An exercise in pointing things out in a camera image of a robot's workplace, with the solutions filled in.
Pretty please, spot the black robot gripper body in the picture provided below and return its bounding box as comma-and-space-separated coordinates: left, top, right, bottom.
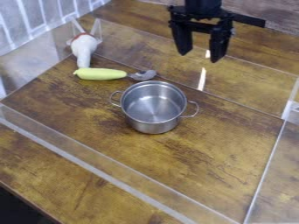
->
167, 0, 237, 35

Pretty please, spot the white plush mushroom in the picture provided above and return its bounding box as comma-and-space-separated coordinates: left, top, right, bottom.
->
67, 33, 99, 68

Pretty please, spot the green handled spoon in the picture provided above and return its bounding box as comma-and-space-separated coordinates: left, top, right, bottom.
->
74, 68, 157, 81

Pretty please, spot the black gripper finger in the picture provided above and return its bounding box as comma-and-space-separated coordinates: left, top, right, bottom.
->
210, 28, 234, 63
170, 21, 193, 55

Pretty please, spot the silver steel pot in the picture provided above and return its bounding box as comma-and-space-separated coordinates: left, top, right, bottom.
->
109, 80, 201, 134

